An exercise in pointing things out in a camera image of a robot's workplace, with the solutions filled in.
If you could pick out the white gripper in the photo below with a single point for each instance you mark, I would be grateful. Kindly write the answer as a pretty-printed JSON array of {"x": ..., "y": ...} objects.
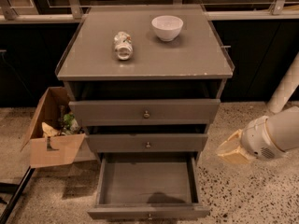
[{"x": 258, "y": 139}]

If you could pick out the grey bottom drawer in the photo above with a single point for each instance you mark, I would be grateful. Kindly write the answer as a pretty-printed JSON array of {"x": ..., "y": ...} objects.
[{"x": 148, "y": 186}]

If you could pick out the grey drawer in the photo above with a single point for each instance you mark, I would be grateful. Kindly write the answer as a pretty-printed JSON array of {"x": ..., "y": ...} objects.
[
  {"x": 112, "y": 103},
  {"x": 148, "y": 186},
  {"x": 146, "y": 138}
]

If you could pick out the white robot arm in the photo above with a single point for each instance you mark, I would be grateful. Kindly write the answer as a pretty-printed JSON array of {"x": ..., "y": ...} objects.
[{"x": 284, "y": 129}]

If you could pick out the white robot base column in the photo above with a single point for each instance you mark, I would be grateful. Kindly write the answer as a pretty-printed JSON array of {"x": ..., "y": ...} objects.
[{"x": 286, "y": 87}]

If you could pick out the grey top drawer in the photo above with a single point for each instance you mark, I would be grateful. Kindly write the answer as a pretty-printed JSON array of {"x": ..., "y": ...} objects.
[{"x": 112, "y": 103}]

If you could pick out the grey drawer cabinet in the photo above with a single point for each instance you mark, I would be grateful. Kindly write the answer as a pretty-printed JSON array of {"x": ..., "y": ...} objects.
[{"x": 194, "y": 55}]

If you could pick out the grey middle drawer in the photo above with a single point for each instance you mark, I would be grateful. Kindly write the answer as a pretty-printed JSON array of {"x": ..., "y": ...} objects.
[{"x": 146, "y": 138}]

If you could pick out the white ceramic bowl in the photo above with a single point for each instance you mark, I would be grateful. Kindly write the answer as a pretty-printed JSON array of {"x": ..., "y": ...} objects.
[{"x": 167, "y": 27}]

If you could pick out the crushed white soda can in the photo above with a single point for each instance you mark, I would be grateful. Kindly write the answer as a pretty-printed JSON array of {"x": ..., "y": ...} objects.
[{"x": 123, "y": 46}]

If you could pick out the trash inside cardboard box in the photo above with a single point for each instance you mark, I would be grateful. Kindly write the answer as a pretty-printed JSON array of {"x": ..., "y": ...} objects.
[{"x": 67, "y": 124}]

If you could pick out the open cardboard box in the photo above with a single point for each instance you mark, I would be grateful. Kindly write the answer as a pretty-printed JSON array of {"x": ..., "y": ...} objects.
[{"x": 53, "y": 150}]

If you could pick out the black metal floor stand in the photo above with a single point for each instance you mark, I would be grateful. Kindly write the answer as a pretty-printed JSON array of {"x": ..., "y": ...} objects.
[{"x": 15, "y": 190}]

